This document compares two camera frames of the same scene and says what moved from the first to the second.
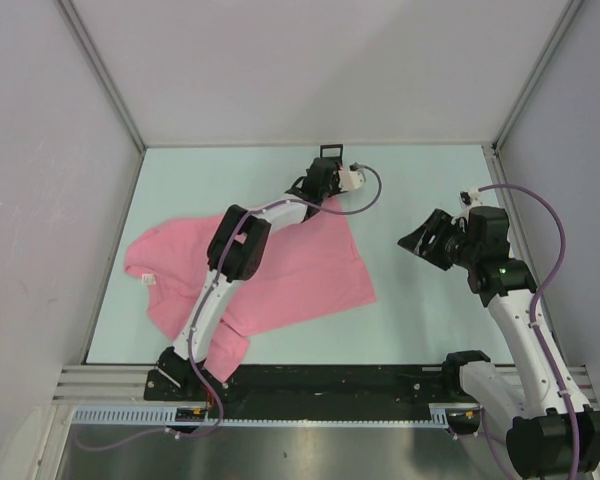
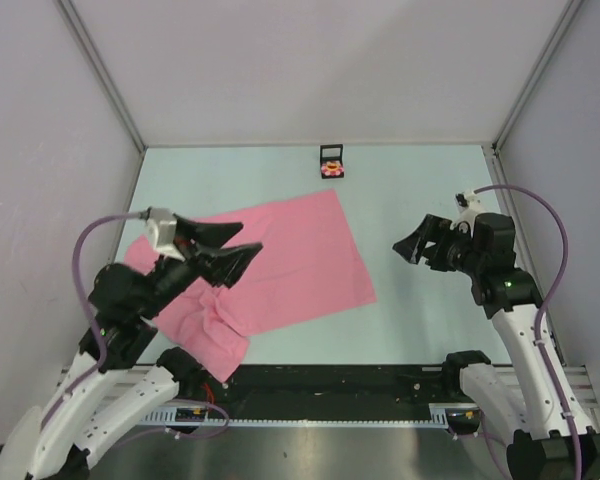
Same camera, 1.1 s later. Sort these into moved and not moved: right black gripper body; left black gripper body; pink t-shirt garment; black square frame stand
Moved: left black gripper body
Not moved: right black gripper body; pink t-shirt garment; black square frame stand
